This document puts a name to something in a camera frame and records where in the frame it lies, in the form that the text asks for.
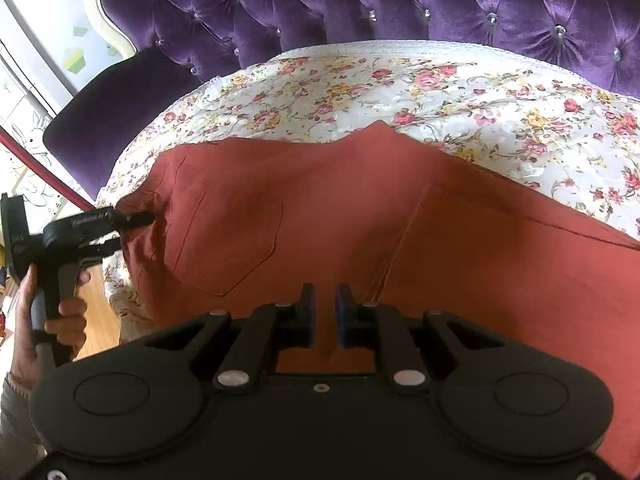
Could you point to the red stick vacuum cleaner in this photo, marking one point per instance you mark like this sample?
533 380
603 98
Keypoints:
45 174

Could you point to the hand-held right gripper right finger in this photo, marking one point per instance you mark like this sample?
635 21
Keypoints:
342 315

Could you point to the white framed window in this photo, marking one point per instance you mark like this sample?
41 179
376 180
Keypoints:
45 20

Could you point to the person's left hand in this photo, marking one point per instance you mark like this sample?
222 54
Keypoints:
22 340

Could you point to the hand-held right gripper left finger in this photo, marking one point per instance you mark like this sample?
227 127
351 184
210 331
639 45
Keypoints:
309 315

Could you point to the floral quilted blanket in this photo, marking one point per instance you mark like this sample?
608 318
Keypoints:
350 90

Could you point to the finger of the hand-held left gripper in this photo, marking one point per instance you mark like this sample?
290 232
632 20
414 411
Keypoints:
132 219

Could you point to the white cabinet with drawings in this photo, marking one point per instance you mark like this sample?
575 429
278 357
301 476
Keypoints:
25 125

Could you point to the purple tufted velvet sofa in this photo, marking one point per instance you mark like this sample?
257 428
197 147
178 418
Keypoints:
400 0

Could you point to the rust red pants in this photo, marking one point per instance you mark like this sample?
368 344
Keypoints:
350 210

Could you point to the person's left forearm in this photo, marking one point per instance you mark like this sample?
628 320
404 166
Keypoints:
17 425

